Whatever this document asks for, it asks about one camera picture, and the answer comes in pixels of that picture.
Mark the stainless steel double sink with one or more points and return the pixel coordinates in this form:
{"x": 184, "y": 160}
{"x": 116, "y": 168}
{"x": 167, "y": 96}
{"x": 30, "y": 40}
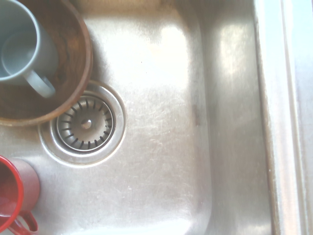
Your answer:
{"x": 171, "y": 98}

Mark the metal sink drain strainer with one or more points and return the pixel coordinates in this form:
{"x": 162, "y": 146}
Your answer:
{"x": 85, "y": 133}

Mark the brown wooden bowl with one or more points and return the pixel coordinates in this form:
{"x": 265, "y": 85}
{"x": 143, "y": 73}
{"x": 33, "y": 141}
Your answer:
{"x": 73, "y": 49}

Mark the grey ceramic mug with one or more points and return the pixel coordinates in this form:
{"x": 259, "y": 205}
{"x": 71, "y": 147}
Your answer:
{"x": 46, "y": 51}

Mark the red mug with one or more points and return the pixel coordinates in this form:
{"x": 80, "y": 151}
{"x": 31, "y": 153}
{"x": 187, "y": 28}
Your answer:
{"x": 29, "y": 181}

